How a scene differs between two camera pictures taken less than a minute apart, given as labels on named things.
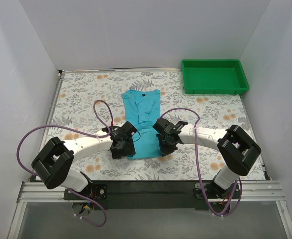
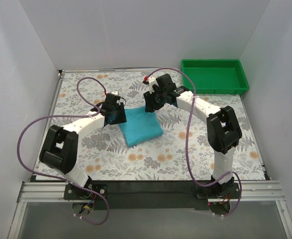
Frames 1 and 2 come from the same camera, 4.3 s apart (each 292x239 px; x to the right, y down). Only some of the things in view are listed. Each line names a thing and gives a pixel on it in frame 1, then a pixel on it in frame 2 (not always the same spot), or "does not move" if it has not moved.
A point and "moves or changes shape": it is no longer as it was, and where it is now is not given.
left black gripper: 124,150 → 119,114
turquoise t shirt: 142,109 moves or changes shape
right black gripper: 166,147 → 150,101
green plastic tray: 213,76 does not move
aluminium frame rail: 249,190 does not move
